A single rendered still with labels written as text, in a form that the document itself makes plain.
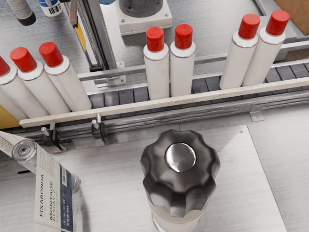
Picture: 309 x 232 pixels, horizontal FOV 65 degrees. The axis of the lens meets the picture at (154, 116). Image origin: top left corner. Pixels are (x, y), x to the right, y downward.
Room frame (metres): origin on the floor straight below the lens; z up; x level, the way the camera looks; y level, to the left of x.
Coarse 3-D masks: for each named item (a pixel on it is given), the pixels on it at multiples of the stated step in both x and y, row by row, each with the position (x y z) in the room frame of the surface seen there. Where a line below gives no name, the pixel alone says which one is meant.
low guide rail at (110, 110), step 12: (264, 84) 0.34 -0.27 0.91; (276, 84) 0.33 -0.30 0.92; (288, 84) 0.33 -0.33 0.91; (300, 84) 0.33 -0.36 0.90; (180, 96) 0.33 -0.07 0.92; (192, 96) 0.33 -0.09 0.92; (204, 96) 0.32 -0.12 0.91; (216, 96) 0.33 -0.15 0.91; (228, 96) 0.33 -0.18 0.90; (108, 108) 0.32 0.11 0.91; (120, 108) 0.32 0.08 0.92; (132, 108) 0.32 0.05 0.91; (144, 108) 0.32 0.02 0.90; (24, 120) 0.32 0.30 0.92; (36, 120) 0.31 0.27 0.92; (48, 120) 0.31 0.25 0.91; (60, 120) 0.31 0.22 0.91; (72, 120) 0.31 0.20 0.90
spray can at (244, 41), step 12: (240, 24) 0.37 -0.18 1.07; (252, 24) 0.35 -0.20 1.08; (240, 36) 0.36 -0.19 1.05; (252, 36) 0.35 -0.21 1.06; (240, 48) 0.35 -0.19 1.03; (252, 48) 0.35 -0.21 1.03; (228, 60) 0.36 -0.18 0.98; (240, 60) 0.35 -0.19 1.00; (228, 72) 0.36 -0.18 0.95; (240, 72) 0.34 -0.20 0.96; (228, 84) 0.35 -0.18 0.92; (240, 84) 0.35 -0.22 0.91
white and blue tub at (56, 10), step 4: (40, 0) 0.81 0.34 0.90; (44, 0) 0.81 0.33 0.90; (52, 0) 0.82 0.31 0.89; (56, 0) 0.83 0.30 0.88; (40, 4) 0.82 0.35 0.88; (44, 4) 0.81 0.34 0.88; (52, 4) 0.82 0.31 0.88; (56, 4) 0.82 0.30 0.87; (60, 4) 0.85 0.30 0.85; (44, 8) 0.81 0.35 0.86; (48, 8) 0.81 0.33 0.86; (52, 8) 0.81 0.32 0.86; (56, 8) 0.82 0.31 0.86; (60, 8) 0.83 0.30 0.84; (44, 12) 0.82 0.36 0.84; (48, 12) 0.81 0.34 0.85; (52, 12) 0.81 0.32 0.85; (56, 12) 0.82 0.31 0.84; (60, 12) 0.83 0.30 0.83; (48, 16) 0.82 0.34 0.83; (52, 16) 0.81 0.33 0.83
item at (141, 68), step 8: (280, 48) 0.40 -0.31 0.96; (288, 48) 0.40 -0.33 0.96; (296, 48) 0.40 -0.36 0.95; (304, 48) 0.41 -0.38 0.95; (208, 56) 0.40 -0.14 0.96; (216, 56) 0.40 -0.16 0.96; (224, 56) 0.40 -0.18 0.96; (144, 64) 0.40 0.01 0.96; (96, 72) 0.40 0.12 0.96; (104, 72) 0.39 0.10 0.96; (112, 72) 0.39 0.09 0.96; (120, 72) 0.39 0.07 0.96; (128, 72) 0.39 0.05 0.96; (136, 72) 0.39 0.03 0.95; (80, 80) 0.38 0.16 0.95; (88, 80) 0.39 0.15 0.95
